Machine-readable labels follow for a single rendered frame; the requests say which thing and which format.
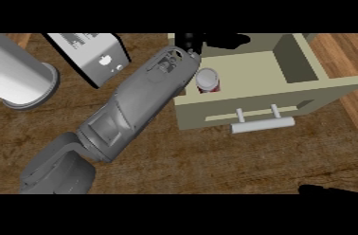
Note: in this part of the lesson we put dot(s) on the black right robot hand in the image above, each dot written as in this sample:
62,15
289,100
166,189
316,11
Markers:
326,190

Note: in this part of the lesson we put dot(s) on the white box appliance black-edged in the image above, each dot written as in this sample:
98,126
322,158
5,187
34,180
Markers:
89,57

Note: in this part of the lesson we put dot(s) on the grey cylindrical appliance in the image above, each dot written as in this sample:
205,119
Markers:
21,77

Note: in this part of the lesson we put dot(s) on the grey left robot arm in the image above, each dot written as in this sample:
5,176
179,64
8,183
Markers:
140,96

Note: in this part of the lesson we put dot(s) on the beige drawer front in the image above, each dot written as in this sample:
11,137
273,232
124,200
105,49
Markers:
205,111

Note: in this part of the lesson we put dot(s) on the red and white can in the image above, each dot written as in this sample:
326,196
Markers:
207,78

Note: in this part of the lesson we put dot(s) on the beige open drawer box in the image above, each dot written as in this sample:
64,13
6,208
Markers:
247,71

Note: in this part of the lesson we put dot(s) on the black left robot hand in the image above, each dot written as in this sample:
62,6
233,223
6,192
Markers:
189,40

